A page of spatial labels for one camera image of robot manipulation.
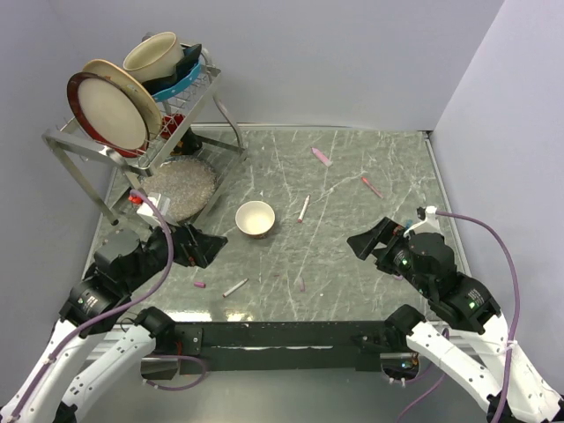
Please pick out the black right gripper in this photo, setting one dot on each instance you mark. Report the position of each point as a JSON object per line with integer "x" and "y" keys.
{"x": 383, "y": 232}

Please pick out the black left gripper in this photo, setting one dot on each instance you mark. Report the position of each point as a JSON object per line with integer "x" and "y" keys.
{"x": 193, "y": 246}

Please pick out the white pen red tip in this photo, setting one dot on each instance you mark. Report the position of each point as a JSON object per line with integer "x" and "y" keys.
{"x": 304, "y": 209}

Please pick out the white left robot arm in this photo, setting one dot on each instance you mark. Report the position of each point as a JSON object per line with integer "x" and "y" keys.
{"x": 60, "y": 388}

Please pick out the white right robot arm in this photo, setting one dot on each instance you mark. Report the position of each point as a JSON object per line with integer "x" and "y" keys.
{"x": 499, "y": 376}

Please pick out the white pen red cap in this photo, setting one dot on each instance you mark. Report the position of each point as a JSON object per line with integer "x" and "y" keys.
{"x": 234, "y": 288}

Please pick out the red crayon pen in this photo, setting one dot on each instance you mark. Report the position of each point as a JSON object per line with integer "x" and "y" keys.
{"x": 371, "y": 186}

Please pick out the white paper cup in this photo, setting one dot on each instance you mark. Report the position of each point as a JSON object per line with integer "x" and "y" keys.
{"x": 255, "y": 218}

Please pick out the glass textured plate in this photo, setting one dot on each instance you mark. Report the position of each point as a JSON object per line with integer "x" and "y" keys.
{"x": 188, "y": 182}

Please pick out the steel dish rack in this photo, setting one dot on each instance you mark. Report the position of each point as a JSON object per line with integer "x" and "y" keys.
{"x": 71, "y": 138}

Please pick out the red object in rack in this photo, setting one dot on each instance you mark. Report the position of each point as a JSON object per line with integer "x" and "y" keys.
{"x": 169, "y": 125}

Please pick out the beige plate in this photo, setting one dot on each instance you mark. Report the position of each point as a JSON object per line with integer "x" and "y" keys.
{"x": 144, "y": 102}

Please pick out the blue rimmed dish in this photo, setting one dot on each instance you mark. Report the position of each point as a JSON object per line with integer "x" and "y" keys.
{"x": 185, "y": 74}

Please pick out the red rimmed white plate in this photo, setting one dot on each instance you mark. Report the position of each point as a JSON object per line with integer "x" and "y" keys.
{"x": 106, "y": 114}

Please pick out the cream ceramic bowl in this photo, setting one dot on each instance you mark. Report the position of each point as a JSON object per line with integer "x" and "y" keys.
{"x": 154, "y": 58}

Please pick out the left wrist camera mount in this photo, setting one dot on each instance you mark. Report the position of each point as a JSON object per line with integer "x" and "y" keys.
{"x": 146, "y": 213}

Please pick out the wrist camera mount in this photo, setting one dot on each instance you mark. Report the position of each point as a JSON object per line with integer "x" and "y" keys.
{"x": 146, "y": 213}
{"x": 428, "y": 222}

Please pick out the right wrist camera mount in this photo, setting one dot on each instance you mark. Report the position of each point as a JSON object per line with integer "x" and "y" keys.
{"x": 428, "y": 222}

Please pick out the black base frame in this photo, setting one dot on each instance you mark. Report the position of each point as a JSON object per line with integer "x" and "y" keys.
{"x": 363, "y": 346}

